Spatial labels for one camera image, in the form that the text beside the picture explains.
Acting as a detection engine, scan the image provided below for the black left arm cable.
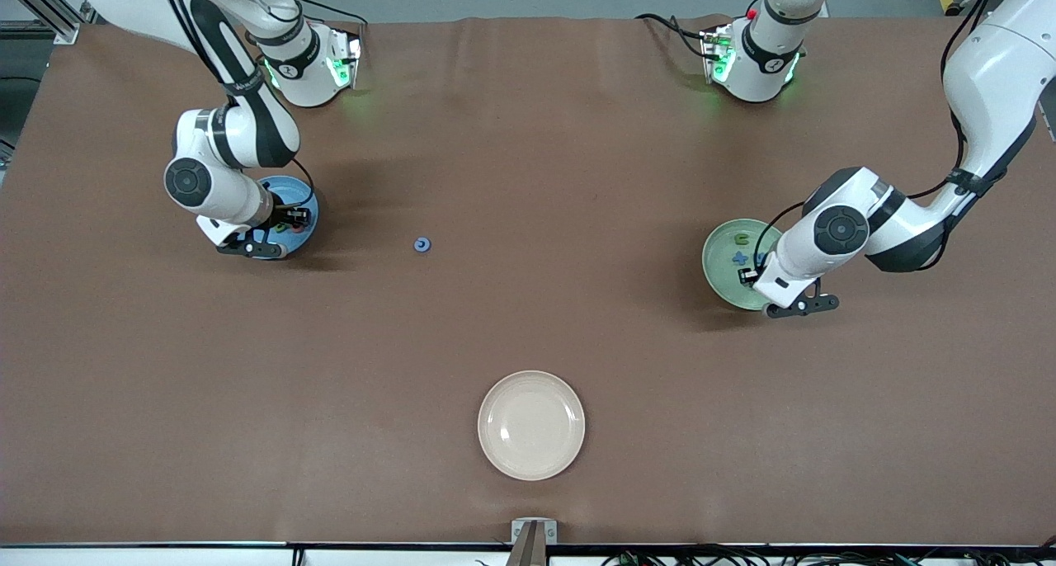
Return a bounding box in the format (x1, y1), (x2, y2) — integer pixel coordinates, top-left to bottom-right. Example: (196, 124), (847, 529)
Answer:
(751, 0), (1001, 271)

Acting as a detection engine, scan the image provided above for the blue plate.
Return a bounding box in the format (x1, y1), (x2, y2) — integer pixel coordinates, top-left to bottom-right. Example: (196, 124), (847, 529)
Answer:
(247, 175), (320, 261)

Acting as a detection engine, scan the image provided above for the beige plate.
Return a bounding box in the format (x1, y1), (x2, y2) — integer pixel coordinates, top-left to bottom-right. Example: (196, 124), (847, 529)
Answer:
(477, 370), (587, 482)

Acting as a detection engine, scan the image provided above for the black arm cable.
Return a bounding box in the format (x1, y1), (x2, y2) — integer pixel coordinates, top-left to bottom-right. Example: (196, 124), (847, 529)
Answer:
(157, 0), (316, 214)
(751, 0), (1001, 271)

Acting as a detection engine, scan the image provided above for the green plate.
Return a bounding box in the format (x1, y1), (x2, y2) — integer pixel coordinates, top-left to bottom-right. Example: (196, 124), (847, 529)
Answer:
(701, 218), (801, 312)

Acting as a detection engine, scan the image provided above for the aluminium frame profile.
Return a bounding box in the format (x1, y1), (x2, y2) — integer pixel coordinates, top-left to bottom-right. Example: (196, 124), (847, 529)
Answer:
(0, 0), (81, 45)

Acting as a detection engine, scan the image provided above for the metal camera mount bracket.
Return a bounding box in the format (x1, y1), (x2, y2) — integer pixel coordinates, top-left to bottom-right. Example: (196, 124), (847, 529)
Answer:
(511, 518), (559, 566)

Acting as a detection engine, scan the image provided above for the black left base cable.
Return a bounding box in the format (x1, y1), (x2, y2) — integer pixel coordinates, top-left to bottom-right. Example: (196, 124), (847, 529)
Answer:
(634, 12), (712, 60)

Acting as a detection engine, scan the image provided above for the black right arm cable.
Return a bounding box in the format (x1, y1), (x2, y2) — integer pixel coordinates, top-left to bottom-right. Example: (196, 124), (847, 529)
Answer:
(157, 0), (316, 214)

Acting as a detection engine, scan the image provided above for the brown table cover sheet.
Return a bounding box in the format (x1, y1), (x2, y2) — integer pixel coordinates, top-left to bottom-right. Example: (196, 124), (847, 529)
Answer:
(0, 15), (1056, 547)

